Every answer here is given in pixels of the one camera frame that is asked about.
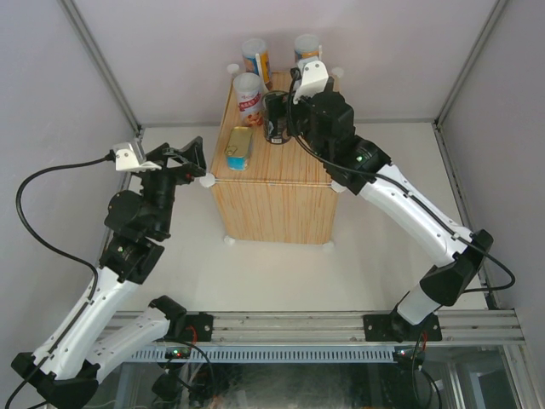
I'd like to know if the dark blue round can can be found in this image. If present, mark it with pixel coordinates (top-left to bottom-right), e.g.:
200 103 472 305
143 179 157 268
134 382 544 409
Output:
263 90 290 145

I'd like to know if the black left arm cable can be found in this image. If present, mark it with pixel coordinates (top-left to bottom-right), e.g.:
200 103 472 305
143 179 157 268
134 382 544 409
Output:
0 155 118 409

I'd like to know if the blue can with spoon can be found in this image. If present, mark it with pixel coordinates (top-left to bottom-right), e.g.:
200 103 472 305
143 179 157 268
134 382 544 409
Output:
241 38 273 90

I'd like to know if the white red label can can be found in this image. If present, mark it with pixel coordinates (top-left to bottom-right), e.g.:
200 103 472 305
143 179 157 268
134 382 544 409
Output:
232 72 263 126

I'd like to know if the wooden cabinet box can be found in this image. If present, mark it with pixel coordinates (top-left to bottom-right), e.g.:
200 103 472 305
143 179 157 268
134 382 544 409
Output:
200 88 338 245

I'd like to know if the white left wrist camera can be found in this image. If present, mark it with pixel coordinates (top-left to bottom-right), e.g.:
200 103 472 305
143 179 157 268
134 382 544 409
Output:
112 139 162 172

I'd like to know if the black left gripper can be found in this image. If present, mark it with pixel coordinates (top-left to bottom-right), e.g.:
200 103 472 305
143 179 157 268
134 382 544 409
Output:
138 136 205 237

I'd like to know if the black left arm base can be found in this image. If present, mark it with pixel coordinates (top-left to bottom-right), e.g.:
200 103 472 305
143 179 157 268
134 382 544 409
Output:
148 295 214 343

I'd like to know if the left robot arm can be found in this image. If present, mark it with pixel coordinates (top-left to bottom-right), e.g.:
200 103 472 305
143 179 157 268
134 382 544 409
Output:
11 136 206 408

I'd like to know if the aluminium mounting rail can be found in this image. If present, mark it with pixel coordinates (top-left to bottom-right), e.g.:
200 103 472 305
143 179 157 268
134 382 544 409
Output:
194 310 524 345

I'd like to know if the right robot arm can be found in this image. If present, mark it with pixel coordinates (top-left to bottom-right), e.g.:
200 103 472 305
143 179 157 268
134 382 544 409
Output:
286 90 493 340

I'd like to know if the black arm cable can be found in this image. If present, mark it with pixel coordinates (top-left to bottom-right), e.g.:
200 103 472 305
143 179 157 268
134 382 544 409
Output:
0 155 118 409
285 67 516 342

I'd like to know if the grey slotted cable duct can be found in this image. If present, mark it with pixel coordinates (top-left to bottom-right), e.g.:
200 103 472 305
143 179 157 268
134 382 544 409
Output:
127 345 395 364

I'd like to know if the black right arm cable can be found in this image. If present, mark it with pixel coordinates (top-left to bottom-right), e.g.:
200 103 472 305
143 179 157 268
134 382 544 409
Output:
285 67 516 342

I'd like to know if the gold rectangular tin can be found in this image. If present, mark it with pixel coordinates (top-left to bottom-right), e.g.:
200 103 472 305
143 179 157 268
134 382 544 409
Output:
225 126 254 170

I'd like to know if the blue yellow can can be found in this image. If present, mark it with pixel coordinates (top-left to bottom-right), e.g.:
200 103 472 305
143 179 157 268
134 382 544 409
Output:
294 34 321 63

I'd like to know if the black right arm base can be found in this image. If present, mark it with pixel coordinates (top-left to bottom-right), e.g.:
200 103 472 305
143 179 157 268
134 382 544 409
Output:
363 308 443 343

